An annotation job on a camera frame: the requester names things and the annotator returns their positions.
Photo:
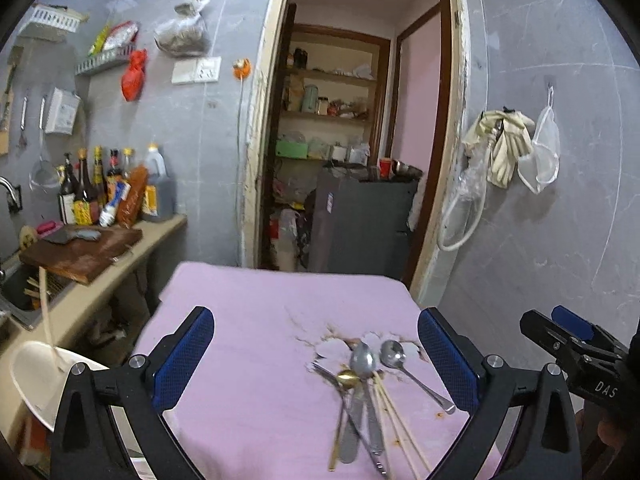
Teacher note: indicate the beige stick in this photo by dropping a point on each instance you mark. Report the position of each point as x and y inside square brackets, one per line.
[47, 320]

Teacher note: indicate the grey cabinet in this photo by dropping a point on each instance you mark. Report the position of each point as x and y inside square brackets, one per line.
[360, 225]

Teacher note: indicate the clear hanging plastic bag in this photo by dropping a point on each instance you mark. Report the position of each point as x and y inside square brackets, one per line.
[182, 32]

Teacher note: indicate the pink sponge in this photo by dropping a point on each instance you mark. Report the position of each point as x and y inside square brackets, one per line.
[48, 227]

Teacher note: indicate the cream rubber gloves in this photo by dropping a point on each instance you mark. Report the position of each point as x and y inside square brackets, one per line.
[502, 145]

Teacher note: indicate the cream door frame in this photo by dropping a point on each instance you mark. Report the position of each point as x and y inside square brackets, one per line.
[267, 60]

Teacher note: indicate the snack packets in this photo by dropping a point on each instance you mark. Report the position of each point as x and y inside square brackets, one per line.
[117, 35]

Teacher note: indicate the white plastic wall basket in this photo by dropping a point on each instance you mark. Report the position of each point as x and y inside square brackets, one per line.
[52, 20]

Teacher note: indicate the white plastic basin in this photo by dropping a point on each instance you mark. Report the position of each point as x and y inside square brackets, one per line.
[35, 385]

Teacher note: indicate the steel peeler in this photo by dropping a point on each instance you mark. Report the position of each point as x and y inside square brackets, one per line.
[23, 120]

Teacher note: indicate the white mesh bag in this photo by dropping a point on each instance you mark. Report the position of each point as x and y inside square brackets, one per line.
[542, 160]

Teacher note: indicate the wooden shelf unit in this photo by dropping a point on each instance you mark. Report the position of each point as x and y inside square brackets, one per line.
[340, 77]

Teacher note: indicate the gold spoon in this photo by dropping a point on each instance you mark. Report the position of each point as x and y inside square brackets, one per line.
[346, 379]

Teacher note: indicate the white blue tube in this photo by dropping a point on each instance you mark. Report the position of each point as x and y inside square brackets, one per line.
[114, 205]

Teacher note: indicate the beige kitchen counter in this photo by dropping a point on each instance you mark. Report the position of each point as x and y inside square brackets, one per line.
[160, 230]

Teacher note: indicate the steel sink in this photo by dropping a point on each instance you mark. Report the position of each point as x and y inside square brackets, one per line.
[25, 295]

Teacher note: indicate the tall dark sauce bottle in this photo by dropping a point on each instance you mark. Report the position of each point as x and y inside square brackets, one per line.
[99, 175]

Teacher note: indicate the dark sauce bottle yellow label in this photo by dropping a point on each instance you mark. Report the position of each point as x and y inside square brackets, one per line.
[85, 200]

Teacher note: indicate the small steel spoon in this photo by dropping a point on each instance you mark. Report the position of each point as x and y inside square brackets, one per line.
[392, 352]

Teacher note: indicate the large dark liquid jug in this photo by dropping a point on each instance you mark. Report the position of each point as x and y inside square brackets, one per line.
[160, 185]

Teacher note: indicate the round yellow scrubber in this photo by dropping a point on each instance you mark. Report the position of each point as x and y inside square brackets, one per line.
[27, 237]

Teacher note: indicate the orange seasoning packet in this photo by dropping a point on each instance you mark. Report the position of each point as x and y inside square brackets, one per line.
[132, 197]

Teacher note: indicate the white wall box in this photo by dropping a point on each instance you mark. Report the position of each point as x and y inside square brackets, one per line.
[61, 110]

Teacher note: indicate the white wall outlet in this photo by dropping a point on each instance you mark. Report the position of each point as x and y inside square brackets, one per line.
[196, 70]

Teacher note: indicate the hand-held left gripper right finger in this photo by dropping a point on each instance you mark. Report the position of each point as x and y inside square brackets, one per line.
[447, 360]

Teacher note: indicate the person's right hand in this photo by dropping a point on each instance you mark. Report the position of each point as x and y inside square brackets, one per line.
[585, 422]

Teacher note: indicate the green box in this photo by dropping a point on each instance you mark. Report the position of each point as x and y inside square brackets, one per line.
[291, 149]

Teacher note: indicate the steel cleaver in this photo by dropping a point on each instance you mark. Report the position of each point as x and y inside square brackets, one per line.
[70, 235]

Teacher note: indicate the metal wall rack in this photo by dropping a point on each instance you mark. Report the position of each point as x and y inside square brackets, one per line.
[102, 60]

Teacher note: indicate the pink floral tablecloth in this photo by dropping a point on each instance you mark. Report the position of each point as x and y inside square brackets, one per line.
[250, 360]

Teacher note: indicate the red plastic bag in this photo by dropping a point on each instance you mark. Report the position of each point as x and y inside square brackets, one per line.
[134, 77]

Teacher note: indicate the metal bowl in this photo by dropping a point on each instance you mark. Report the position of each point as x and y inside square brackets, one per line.
[406, 169]

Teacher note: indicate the steel faucet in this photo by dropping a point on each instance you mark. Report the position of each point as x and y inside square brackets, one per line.
[6, 187]

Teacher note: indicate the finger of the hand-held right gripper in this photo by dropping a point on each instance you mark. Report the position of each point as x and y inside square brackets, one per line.
[542, 332]
[572, 321]

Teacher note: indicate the hanging wooden board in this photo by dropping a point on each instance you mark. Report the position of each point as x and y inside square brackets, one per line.
[6, 110]

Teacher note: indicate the large steel spoon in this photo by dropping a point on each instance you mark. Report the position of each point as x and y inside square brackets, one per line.
[362, 360]

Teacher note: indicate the steel fork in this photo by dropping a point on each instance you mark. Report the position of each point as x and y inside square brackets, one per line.
[322, 370]

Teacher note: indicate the clear bottle yellow cap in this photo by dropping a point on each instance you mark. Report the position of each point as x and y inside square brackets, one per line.
[128, 162]

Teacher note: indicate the orange wall hook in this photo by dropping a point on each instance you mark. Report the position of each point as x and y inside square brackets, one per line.
[241, 67]

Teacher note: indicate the red cup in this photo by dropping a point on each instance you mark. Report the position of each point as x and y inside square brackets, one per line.
[385, 168]

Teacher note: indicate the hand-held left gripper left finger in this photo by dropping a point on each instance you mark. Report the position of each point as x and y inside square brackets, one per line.
[185, 355]

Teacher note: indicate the dark bottle red cap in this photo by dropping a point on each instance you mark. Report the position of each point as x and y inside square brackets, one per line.
[115, 170]

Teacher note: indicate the pale green canister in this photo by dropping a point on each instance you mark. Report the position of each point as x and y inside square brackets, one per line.
[310, 99]

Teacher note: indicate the brown wooden cutting board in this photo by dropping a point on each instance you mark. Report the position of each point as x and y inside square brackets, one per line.
[85, 260]

